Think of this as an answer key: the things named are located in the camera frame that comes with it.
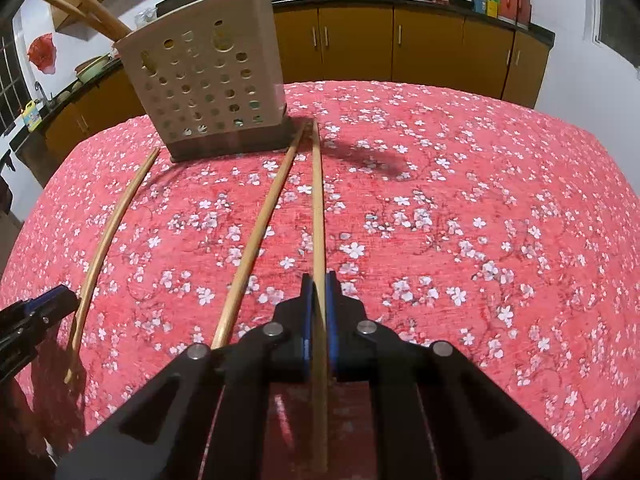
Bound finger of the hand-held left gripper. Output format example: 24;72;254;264
0;285;80;331
0;320;63;382

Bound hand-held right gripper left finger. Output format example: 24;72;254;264
55;274;316;480

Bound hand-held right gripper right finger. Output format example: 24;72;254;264
326;270;583;480

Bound beige perforated chopstick holder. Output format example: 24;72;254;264
114;0;293;163

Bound red floral tablecloth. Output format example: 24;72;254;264
0;80;640;480

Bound yellow detergent bottle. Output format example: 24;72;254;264
22;100;43;133

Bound small barred window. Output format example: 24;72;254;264
0;35;18;126

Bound green basin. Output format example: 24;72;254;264
75;55;113;85

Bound hanging red plastic bag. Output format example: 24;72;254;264
27;33;55;75

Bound wooden base cabinets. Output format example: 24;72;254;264
45;2;551;161

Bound clear plastic bag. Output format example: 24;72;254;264
134;7;160;31

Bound dark cutting board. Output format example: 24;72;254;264
155;0;207;21

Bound large barred window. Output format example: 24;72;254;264
585;0;640;66

